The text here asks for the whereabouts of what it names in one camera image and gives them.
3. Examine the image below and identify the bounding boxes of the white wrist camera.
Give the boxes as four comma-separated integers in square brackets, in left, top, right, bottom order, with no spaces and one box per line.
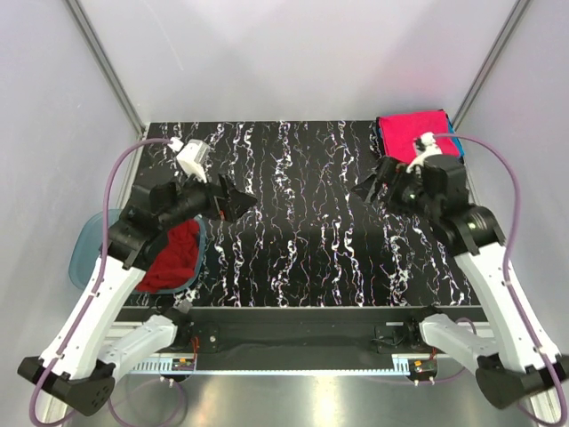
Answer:
[406,133,443,173]
[168,137,211,183]

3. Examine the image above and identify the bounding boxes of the aluminium frame post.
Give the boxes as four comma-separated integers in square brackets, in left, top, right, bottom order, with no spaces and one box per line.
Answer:
[451,0,533,130]
[62,0,146,136]

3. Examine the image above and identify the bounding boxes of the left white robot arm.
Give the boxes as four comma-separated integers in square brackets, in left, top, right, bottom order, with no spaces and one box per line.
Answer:
[17,175,257,416]

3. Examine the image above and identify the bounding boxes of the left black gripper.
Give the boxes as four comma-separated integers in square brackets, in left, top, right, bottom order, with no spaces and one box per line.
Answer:
[159,165,258,230]

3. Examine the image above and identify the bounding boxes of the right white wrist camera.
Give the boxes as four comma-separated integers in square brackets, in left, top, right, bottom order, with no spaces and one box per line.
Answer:
[406,133,443,173]

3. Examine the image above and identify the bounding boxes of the left aluminium frame post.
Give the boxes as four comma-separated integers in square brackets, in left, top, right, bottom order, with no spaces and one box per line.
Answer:
[62,0,146,136]

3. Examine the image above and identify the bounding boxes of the pink t shirt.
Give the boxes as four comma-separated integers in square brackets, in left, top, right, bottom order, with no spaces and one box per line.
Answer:
[377,109,459,165]

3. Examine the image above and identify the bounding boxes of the blue translucent plastic bin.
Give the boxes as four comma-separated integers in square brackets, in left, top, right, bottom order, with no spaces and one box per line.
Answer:
[68,213,206,294]

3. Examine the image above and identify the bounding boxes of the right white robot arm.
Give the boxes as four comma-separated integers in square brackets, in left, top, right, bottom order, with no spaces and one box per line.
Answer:
[352,155,568,409]

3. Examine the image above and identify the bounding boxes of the right aluminium frame post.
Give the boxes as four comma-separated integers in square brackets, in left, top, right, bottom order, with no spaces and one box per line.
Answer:
[451,0,533,130]

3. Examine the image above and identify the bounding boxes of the purple cable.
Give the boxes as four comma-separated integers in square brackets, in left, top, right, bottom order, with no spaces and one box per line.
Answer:
[28,137,190,427]
[433,133,568,424]

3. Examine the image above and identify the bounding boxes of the dark red t shirt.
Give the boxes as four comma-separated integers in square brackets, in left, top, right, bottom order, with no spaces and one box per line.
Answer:
[135,220,200,294]

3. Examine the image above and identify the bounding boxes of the folded blue t shirt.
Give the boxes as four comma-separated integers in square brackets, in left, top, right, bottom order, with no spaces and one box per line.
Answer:
[375,117,466,161]

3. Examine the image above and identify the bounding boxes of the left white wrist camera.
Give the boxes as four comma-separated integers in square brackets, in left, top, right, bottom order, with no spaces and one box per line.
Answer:
[168,137,211,183]

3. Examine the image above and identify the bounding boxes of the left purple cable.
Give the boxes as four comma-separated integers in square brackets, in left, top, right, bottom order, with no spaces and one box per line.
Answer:
[28,137,190,427]

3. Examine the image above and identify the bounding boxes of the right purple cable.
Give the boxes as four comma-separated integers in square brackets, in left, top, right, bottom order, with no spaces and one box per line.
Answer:
[433,133,568,424]

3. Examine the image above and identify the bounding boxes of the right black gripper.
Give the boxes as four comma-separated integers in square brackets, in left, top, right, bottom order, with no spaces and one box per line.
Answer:
[351,155,440,222]

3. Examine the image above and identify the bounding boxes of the black marbled table mat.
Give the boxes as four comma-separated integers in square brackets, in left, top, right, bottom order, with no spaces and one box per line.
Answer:
[127,120,478,307]

